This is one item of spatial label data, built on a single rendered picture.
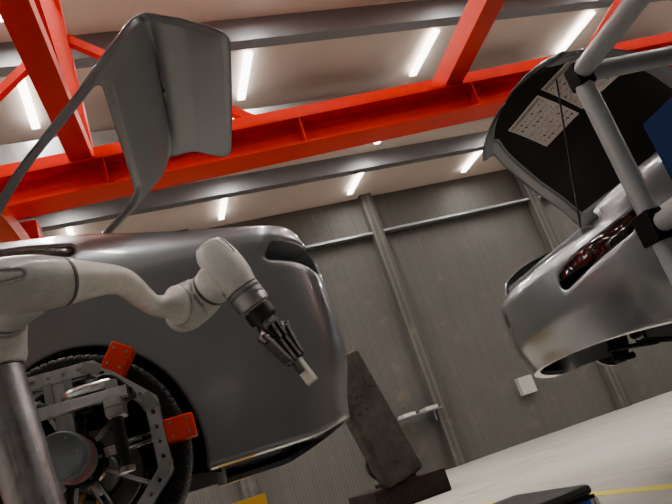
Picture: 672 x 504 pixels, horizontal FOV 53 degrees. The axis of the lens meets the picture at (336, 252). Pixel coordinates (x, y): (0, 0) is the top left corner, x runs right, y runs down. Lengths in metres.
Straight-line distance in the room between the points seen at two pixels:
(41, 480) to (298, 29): 9.17
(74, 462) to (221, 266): 0.69
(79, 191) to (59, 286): 3.82
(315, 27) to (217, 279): 8.72
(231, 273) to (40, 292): 0.52
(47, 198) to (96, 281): 3.78
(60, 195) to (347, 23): 6.28
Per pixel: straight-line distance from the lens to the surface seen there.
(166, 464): 2.14
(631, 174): 1.00
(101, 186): 5.17
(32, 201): 5.23
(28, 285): 1.36
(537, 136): 4.86
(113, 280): 1.48
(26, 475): 1.42
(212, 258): 1.72
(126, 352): 2.20
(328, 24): 10.38
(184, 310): 1.77
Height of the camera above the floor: 0.57
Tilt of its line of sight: 18 degrees up
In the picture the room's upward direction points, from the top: 19 degrees counter-clockwise
